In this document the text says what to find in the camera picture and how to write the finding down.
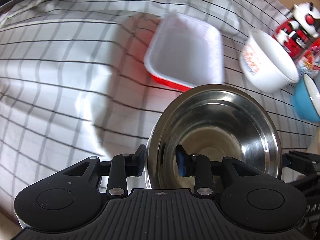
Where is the white paper noodle bowl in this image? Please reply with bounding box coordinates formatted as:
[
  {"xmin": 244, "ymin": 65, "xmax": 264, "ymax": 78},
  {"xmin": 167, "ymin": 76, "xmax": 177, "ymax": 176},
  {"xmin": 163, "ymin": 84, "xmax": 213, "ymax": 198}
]
[{"xmin": 239, "ymin": 29, "xmax": 299, "ymax": 93}]

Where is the blue ceramic bowl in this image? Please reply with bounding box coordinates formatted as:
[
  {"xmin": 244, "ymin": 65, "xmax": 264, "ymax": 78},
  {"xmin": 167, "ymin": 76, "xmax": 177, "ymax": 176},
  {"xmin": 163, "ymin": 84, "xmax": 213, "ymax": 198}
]
[{"xmin": 292, "ymin": 74, "xmax": 319, "ymax": 123}]

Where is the red cereal bag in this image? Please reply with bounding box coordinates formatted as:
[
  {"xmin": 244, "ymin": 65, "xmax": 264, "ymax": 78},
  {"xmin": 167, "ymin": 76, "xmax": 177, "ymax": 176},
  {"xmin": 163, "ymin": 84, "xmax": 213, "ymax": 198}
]
[{"xmin": 297, "ymin": 42, "xmax": 319, "ymax": 78}]

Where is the white black grid tablecloth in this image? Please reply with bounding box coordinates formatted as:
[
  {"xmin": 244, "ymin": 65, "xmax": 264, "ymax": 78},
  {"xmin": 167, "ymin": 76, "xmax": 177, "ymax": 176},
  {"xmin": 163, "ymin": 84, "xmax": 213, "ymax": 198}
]
[{"xmin": 1, "ymin": 0, "xmax": 318, "ymax": 217}]

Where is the white and red rectangular tray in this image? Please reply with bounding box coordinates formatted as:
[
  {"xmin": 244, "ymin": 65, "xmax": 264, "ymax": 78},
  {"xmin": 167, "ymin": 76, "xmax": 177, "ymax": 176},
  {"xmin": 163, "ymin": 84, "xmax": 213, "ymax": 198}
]
[{"xmin": 144, "ymin": 12, "xmax": 224, "ymax": 91}]

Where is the stainless steel bowl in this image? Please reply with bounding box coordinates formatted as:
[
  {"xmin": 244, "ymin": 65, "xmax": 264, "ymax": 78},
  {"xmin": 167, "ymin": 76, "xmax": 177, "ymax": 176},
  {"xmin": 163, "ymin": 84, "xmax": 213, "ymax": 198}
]
[{"xmin": 145, "ymin": 84, "xmax": 282, "ymax": 189}]

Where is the red panda robot figurine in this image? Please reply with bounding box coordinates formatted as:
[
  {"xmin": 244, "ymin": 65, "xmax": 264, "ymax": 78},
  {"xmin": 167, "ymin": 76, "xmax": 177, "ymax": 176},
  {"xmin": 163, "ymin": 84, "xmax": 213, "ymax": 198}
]
[{"xmin": 272, "ymin": 2, "xmax": 319, "ymax": 60}]

